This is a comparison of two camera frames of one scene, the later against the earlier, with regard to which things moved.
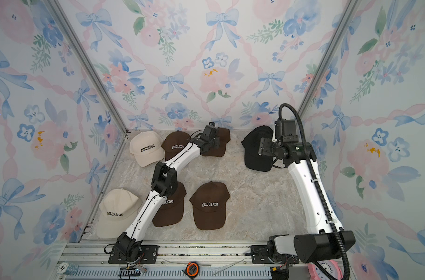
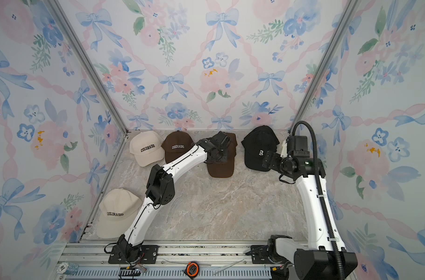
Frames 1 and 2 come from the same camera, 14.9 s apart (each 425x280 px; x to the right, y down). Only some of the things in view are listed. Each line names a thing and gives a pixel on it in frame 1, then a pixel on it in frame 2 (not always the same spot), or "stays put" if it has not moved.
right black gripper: [265, 146] → [274, 163]
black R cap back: [251, 143] stays put
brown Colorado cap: [171, 211] → [225, 169]
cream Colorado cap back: [147, 149] stays put
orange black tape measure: [192, 270] stays put
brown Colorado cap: [174, 142] stays put
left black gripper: [217, 142] → [225, 156]
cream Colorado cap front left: [118, 213] stays put
